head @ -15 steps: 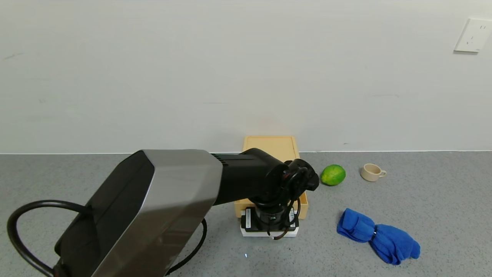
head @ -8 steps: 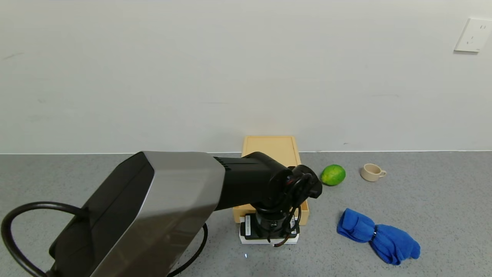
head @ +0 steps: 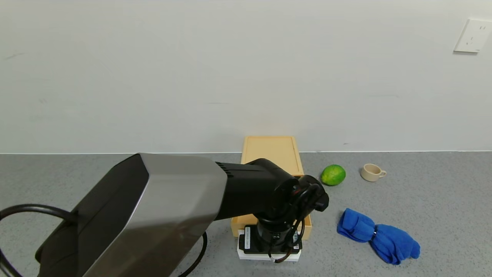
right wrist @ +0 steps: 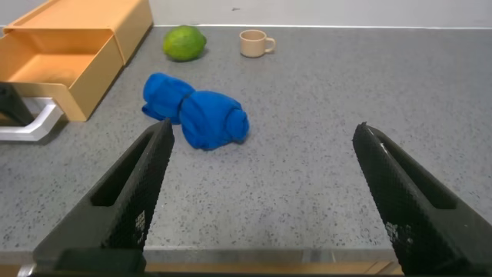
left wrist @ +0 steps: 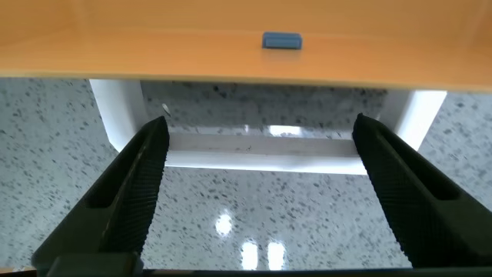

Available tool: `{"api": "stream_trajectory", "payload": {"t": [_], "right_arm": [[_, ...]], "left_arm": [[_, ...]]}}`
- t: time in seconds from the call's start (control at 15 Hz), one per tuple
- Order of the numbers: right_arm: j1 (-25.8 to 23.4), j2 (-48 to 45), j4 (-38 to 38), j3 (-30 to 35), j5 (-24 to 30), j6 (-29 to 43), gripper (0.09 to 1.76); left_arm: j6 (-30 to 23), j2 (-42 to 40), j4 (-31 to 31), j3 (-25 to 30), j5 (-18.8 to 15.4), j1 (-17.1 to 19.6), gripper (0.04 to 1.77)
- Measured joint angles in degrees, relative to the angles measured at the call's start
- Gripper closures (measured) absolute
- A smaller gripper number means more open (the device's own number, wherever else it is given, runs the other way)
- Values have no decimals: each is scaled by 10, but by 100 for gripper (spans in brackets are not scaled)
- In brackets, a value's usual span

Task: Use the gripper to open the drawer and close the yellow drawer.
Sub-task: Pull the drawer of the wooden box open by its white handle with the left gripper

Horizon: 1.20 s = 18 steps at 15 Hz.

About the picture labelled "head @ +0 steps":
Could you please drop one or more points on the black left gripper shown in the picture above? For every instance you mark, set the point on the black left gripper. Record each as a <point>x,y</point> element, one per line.
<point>268,244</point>

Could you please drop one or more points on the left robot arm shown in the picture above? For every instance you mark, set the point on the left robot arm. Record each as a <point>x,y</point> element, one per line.
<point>153,215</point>

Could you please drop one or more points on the green lime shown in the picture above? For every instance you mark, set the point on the green lime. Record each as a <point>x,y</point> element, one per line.
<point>333,175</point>

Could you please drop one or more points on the blue cloth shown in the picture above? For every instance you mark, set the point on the blue cloth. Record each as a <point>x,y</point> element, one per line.
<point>388,240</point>

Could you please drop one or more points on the beige cup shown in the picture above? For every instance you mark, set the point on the beige cup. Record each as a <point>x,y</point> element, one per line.
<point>370,172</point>

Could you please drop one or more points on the white wall socket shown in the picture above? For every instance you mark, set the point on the white wall socket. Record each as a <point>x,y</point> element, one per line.
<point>473,36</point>

